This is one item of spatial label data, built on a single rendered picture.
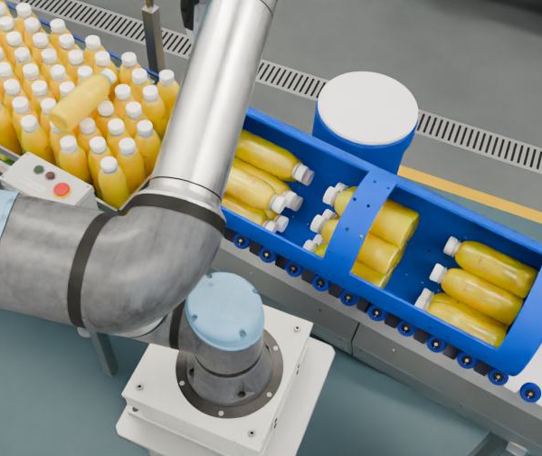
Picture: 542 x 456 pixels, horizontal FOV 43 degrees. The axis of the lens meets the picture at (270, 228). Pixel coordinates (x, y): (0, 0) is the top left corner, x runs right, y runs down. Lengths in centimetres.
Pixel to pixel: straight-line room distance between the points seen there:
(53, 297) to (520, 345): 103
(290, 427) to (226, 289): 36
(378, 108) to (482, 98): 173
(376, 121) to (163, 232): 132
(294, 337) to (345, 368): 137
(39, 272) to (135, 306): 9
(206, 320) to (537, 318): 70
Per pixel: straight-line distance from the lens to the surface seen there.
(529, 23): 419
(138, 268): 64
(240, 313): 104
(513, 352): 150
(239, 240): 172
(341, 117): 191
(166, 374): 125
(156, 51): 220
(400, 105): 198
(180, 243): 65
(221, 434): 120
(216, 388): 118
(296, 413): 133
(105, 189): 175
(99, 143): 176
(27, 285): 68
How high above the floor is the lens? 239
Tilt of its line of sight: 55 degrees down
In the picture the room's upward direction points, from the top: 5 degrees clockwise
